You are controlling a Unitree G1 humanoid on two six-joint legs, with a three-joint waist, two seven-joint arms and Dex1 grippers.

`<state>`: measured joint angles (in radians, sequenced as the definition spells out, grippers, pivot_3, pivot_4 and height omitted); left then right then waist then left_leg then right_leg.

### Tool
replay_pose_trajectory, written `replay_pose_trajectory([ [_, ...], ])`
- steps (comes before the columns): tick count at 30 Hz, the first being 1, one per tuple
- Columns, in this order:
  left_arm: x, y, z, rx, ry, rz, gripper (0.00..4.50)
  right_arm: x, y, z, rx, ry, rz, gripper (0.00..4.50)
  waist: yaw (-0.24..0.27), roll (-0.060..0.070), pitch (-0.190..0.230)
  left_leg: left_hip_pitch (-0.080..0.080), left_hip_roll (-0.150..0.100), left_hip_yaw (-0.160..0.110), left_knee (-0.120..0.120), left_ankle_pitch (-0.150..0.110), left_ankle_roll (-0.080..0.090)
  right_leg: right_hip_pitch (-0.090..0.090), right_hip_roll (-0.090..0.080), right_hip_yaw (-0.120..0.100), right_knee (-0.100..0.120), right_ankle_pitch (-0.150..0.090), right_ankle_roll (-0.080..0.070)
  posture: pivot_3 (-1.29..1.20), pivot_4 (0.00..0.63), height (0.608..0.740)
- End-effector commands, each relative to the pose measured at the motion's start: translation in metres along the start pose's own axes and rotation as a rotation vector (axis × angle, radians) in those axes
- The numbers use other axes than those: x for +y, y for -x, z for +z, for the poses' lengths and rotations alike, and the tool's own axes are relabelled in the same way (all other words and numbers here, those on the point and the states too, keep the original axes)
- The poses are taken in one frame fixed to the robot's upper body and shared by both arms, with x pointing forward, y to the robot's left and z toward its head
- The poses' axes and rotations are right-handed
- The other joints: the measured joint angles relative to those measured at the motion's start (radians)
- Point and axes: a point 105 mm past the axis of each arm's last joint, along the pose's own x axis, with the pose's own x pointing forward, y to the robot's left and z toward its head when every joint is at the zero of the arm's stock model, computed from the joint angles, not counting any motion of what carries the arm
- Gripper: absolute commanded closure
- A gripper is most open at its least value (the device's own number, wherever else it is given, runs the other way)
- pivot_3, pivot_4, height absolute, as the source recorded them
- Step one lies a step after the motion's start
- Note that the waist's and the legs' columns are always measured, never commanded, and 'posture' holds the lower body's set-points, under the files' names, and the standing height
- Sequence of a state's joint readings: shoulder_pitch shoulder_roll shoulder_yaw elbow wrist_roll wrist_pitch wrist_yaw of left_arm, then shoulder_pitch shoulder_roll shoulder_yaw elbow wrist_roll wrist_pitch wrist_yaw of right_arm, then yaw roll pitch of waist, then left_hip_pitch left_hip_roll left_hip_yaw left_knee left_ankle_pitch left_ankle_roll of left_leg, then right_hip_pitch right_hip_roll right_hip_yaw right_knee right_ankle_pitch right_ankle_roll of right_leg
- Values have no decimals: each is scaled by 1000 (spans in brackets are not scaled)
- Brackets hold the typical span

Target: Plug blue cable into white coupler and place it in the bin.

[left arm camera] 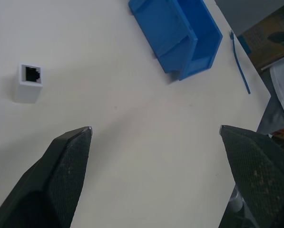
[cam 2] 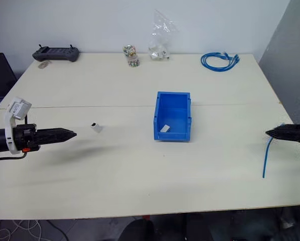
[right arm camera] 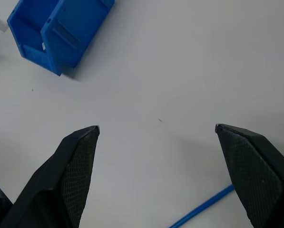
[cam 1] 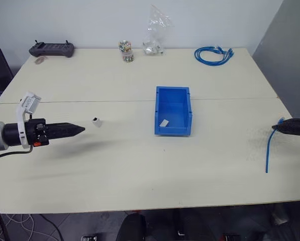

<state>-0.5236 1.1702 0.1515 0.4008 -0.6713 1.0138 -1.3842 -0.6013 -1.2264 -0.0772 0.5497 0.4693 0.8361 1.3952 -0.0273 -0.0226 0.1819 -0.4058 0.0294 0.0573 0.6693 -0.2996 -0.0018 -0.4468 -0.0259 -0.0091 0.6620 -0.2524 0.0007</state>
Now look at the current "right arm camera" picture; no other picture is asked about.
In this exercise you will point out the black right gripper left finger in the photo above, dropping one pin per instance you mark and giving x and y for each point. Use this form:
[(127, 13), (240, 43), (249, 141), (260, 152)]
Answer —
[(61, 180)]

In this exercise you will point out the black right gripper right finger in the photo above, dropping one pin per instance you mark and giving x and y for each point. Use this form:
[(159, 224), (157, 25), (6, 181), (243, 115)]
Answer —
[(253, 171)]

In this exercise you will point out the blue plastic storage bin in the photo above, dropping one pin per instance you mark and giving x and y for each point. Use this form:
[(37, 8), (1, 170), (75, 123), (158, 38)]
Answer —
[(58, 35)]

